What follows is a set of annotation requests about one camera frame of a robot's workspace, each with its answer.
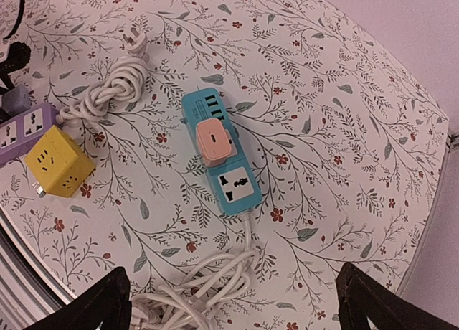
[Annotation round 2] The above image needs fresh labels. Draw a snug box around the purple power strip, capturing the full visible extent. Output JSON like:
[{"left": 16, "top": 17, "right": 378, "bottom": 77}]
[{"left": 0, "top": 103, "right": 59, "bottom": 166}]

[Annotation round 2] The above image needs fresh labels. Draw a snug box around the yellow cube socket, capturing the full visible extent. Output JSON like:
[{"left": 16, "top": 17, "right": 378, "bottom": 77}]
[{"left": 25, "top": 125, "right": 95, "bottom": 198}]

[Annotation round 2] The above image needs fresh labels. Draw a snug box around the white cable of purple strip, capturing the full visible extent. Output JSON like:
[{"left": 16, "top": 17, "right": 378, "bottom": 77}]
[{"left": 55, "top": 27, "right": 151, "bottom": 125}]

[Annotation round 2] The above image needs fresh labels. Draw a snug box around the white cable of teal strip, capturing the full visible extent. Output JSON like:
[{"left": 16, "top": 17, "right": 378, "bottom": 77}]
[{"left": 128, "top": 209, "right": 259, "bottom": 330}]

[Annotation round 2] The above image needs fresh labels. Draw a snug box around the pink charger plug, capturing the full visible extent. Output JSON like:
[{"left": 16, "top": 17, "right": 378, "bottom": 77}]
[{"left": 196, "top": 118, "right": 237, "bottom": 167}]

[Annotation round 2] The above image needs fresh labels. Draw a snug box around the teal power strip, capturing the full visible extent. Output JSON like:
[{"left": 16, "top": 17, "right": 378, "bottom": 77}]
[{"left": 181, "top": 88, "right": 262, "bottom": 216}]

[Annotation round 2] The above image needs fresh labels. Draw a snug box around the aluminium front rail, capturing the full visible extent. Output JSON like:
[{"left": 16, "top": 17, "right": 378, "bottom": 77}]
[{"left": 1, "top": 210, "right": 75, "bottom": 329}]

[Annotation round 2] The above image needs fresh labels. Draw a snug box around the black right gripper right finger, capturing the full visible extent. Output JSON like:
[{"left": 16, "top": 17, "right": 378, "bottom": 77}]
[{"left": 336, "top": 263, "right": 457, "bottom": 329}]

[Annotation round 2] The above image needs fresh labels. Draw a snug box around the floral table mat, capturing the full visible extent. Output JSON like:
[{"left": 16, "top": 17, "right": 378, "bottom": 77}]
[{"left": 1, "top": 0, "right": 449, "bottom": 329}]

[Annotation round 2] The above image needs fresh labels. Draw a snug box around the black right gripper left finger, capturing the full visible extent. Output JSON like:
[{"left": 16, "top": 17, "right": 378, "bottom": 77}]
[{"left": 27, "top": 267, "right": 132, "bottom": 330}]

